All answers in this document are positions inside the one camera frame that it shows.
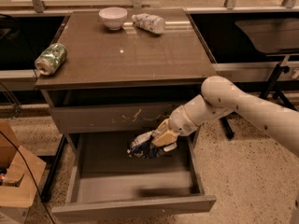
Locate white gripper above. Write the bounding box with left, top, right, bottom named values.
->
left=151, top=105, right=198, bottom=147

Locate blue chip bag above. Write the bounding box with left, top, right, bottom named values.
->
left=127, top=131, right=177, bottom=159

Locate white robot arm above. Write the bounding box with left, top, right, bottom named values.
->
left=152, top=76, right=299, bottom=156

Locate closed grey top drawer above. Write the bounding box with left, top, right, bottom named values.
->
left=50, top=102, right=180, bottom=133

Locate grey drawer cabinet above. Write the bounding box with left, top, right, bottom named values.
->
left=36, top=8, right=216, bottom=145

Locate open grey middle drawer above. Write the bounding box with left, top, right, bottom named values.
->
left=52, top=132, right=216, bottom=223

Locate black table leg right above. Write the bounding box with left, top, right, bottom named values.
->
left=221, top=117, right=235, bottom=139

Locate black table leg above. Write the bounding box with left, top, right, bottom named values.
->
left=41, top=135, right=66, bottom=203
left=221, top=117, right=235, bottom=139

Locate clear plastic water bottle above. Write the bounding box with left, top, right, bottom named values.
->
left=132, top=13, right=165, bottom=35

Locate black table leg left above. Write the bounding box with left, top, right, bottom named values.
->
left=41, top=135, right=66, bottom=203

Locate white ceramic bowl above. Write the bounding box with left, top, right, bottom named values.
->
left=99, top=7, right=128, bottom=30

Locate green soda can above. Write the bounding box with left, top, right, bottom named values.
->
left=35, top=43, right=67, bottom=76

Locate brown cardboard box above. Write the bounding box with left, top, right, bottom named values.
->
left=0, top=121, right=46, bottom=224

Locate black cable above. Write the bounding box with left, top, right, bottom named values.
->
left=0, top=72, right=57, bottom=224

